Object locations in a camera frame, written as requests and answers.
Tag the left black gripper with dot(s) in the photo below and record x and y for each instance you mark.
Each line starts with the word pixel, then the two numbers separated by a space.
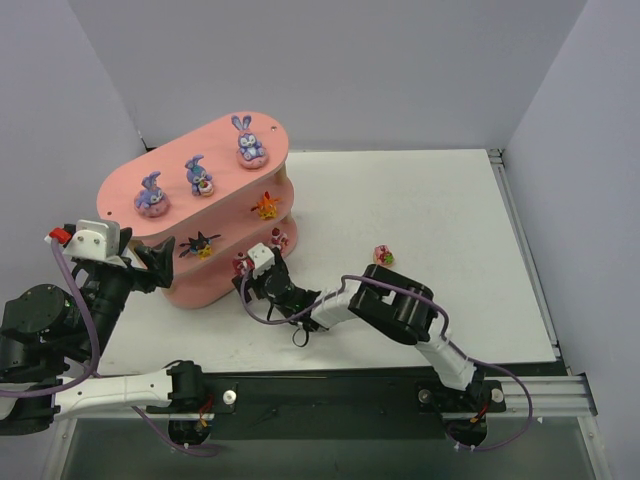
pixel 138 272

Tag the small purple bunny with cake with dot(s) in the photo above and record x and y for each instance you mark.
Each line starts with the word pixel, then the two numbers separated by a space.
pixel 198 177

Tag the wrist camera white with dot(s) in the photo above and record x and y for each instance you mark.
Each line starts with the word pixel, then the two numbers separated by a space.
pixel 259 259
pixel 90 240

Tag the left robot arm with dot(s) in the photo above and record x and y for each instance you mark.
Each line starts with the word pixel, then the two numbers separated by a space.
pixel 52 339

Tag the orange bunny toy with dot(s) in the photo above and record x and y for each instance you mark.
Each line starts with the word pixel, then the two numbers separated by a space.
pixel 266 207

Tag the pink three-tier wooden shelf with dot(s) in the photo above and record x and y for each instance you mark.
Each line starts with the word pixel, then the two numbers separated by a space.
pixel 200 282

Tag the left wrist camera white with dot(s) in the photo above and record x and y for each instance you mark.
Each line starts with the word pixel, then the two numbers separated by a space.
pixel 90 240

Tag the pink bear with strawberry hat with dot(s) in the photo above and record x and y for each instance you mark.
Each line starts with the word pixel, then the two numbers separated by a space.
pixel 241 263

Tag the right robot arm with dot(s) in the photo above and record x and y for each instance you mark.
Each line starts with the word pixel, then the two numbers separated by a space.
pixel 399 308

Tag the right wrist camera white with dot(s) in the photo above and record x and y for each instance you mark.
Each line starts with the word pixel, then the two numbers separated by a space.
pixel 259 259

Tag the strawberry cake slice toy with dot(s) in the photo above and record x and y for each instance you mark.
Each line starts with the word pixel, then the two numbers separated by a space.
pixel 279 240

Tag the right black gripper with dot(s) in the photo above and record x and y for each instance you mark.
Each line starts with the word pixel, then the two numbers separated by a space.
pixel 255 279

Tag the black winged toy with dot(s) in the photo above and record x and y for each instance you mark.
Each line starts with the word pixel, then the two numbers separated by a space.
pixel 200 247

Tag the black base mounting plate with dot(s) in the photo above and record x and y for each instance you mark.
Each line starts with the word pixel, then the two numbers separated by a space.
pixel 352 404

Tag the purple bunny toy on donut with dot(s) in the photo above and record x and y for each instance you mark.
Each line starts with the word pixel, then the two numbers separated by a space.
pixel 251 153

